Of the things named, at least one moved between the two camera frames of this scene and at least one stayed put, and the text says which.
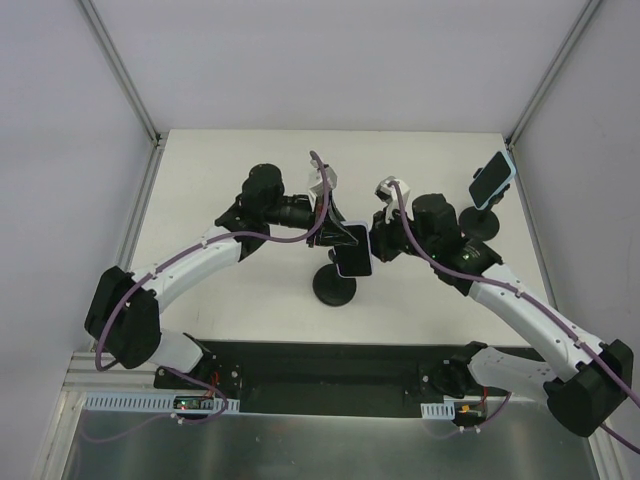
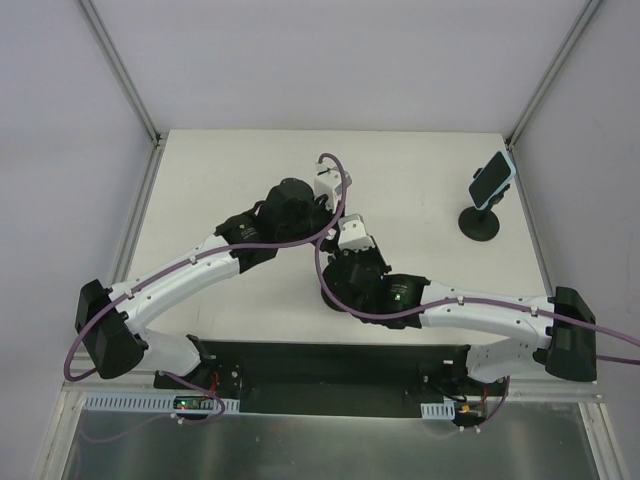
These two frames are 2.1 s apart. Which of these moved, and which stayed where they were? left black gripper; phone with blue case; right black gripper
Moved: right black gripper
Stayed: phone with blue case; left black gripper
